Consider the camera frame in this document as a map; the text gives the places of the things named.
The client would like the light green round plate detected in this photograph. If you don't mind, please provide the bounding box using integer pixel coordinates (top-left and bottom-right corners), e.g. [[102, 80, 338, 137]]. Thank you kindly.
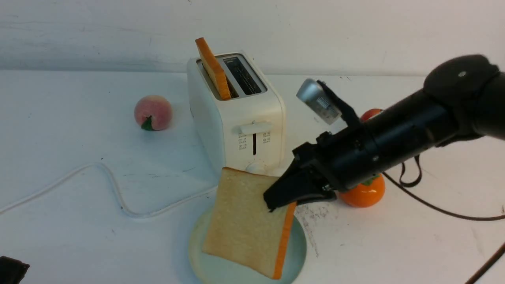
[[188, 207, 307, 284]]

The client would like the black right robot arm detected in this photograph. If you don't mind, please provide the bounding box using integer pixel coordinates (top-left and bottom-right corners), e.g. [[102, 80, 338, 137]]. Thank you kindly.
[[264, 54, 505, 211]]

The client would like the orange persimmon with green leaf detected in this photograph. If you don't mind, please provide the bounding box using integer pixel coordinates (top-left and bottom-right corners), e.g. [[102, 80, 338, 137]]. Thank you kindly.
[[339, 174, 386, 208]]

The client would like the toast slice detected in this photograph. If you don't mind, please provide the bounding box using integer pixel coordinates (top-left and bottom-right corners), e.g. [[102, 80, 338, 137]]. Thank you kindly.
[[202, 167, 297, 280], [195, 37, 232, 101]]

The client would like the white toaster power cord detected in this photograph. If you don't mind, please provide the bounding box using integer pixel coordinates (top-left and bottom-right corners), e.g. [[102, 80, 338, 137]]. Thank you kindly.
[[0, 163, 219, 219]]

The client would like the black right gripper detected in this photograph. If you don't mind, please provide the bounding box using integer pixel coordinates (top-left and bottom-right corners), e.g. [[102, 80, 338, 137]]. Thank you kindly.
[[263, 131, 344, 212]]

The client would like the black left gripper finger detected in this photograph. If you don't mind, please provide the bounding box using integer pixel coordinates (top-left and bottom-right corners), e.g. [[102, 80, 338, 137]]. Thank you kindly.
[[0, 256, 30, 284]]

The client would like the white two-slot toaster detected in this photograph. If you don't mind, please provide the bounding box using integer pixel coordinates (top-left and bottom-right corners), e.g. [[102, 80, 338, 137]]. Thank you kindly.
[[187, 52, 286, 176]]

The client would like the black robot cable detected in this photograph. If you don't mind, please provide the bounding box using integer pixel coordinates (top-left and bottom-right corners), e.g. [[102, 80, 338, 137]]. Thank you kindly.
[[382, 155, 505, 284]]

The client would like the pink peach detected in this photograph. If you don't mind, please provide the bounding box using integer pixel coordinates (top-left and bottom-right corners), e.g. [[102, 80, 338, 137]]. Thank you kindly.
[[134, 95, 173, 131]]

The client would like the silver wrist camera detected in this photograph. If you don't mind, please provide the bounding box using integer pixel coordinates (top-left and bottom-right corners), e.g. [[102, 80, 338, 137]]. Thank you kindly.
[[296, 78, 341, 125]]

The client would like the red apple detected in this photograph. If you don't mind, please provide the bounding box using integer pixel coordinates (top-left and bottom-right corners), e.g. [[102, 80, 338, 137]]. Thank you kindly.
[[359, 108, 383, 122]]

